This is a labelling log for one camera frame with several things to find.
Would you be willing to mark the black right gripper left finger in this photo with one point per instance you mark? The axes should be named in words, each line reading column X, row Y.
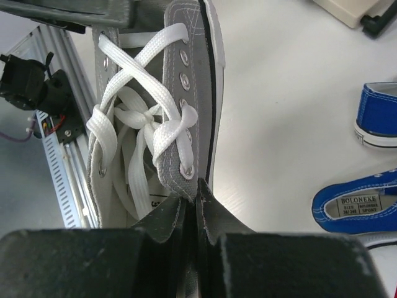
column 145, row 260

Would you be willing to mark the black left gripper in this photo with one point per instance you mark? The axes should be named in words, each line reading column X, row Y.
column 72, row 15

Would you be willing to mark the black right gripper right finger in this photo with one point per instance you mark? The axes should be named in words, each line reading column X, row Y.
column 235, row 261

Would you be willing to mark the grey sneaker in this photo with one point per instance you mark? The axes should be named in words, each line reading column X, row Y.
column 154, row 128

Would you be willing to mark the blue sneaker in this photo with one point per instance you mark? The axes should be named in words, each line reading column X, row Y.
column 375, row 124
column 365, row 207

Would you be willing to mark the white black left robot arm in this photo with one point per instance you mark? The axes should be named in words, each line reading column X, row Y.
column 29, row 84

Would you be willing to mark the beige black shoe shelf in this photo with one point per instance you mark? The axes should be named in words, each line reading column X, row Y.
column 373, row 16

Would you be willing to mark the aluminium mounting rail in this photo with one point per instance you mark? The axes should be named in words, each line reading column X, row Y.
column 28, row 198

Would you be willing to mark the grey slotted cable duct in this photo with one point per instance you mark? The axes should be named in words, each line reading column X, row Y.
column 65, row 194

